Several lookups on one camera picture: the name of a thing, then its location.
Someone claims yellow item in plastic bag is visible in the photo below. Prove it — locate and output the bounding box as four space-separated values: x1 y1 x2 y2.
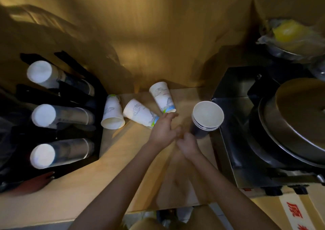
256 18 325 61

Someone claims person's right leg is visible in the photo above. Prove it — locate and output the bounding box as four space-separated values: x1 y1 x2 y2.
189 204 226 230

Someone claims person's left leg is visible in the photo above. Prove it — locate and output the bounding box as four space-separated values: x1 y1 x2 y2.
129 217 166 230

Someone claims stack of printed paper cups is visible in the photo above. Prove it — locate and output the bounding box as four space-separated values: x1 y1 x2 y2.
26 60 95 97

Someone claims red blender base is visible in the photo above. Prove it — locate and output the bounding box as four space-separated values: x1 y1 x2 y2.
7 171 55 196

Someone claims metal bowl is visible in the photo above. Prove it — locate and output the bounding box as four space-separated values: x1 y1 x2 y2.
264 43 325 61

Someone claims person's left hand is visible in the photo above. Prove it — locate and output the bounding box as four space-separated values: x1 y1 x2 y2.
147 112 182 151

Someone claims round metal lid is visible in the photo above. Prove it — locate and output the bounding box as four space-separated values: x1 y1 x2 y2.
258 77 325 168

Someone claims person's right forearm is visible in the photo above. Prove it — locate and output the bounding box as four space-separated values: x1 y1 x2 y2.
188 152 281 230

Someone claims stack of grey paper cups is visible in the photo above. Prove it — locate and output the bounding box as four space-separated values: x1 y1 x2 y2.
29 138 95 170
31 104 96 129

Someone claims person's right hand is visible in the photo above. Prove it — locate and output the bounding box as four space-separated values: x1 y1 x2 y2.
176 132 202 160

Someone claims black cup dispenser rack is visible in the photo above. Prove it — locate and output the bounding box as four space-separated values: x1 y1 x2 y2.
10 50 108 179

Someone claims stainless steel appliance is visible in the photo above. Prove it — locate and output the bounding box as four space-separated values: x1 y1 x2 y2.
211 66 325 195

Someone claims white paper cup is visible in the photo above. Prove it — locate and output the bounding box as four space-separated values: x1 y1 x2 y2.
123 98 160 129
149 82 176 114
101 94 126 130

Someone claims cardboard box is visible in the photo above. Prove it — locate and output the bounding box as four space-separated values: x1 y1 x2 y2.
250 184 325 230

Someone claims person's leg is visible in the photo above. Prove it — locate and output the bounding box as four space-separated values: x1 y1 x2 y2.
189 204 226 230
129 217 166 230

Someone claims person's left forearm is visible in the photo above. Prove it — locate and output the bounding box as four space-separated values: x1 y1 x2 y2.
67 143 178 230

